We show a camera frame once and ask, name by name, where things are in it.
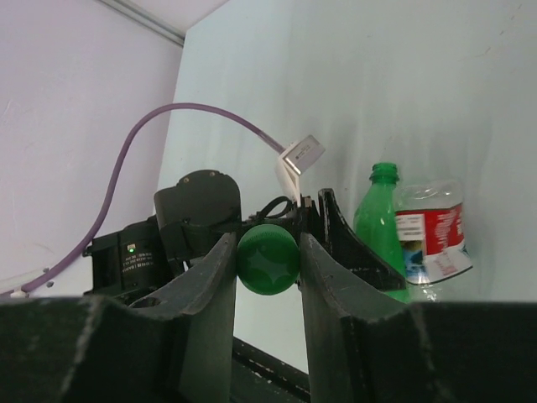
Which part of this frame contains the left aluminium frame post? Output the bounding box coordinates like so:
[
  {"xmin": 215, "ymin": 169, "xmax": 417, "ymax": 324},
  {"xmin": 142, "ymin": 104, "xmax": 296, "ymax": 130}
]
[{"xmin": 98, "ymin": 0, "xmax": 185, "ymax": 48}]

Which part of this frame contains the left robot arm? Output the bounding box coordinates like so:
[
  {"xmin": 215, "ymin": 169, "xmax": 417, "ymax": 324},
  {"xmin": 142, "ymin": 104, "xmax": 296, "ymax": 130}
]
[{"xmin": 83, "ymin": 170, "xmax": 406, "ymax": 305}]

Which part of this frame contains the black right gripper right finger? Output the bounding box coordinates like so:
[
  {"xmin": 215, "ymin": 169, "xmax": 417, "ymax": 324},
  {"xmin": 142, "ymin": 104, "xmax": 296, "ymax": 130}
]
[{"xmin": 300, "ymin": 234, "xmax": 536, "ymax": 402}]

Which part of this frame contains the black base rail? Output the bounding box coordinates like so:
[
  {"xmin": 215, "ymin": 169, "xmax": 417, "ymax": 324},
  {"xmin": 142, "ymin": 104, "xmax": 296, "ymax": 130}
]
[{"xmin": 229, "ymin": 338, "xmax": 310, "ymax": 403}]

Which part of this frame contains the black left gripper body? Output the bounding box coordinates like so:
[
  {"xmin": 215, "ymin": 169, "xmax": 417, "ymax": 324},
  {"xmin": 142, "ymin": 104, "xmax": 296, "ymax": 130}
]
[{"xmin": 238, "ymin": 196, "xmax": 323, "ymax": 239}]

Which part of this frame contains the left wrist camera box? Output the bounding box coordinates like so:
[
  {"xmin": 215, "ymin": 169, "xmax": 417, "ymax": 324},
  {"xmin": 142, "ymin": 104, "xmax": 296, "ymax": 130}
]
[{"xmin": 275, "ymin": 135, "xmax": 325, "ymax": 207}]

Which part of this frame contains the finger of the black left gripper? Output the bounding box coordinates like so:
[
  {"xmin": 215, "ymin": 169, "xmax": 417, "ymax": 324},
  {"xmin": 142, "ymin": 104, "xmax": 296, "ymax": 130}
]
[{"xmin": 317, "ymin": 188, "xmax": 406, "ymax": 291}]

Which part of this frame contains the clear bottle red label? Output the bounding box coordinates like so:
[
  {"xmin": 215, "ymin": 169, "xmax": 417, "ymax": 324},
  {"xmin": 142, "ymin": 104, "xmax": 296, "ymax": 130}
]
[{"xmin": 394, "ymin": 180, "xmax": 479, "ymax": 302}]

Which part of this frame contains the green plastic bottle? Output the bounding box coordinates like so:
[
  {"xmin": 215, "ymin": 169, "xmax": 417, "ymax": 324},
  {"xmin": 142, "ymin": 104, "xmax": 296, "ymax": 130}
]
[{"xmin": 352, "ymin": 162, "xmax": 406, "ymax": 278}]

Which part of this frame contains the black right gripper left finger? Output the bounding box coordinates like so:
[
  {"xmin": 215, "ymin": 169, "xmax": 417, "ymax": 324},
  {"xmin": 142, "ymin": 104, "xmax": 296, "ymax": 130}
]
[{"xmin": 1, "ymin": 234, "xmax": 237, "ymax": 402}]

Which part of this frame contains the green bottle cap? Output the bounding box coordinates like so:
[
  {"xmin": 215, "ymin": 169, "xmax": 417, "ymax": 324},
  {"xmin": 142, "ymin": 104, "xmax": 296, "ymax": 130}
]
[{"xmin": 237, "ymin": 224, "xmax": 300, "ymax": 296}]

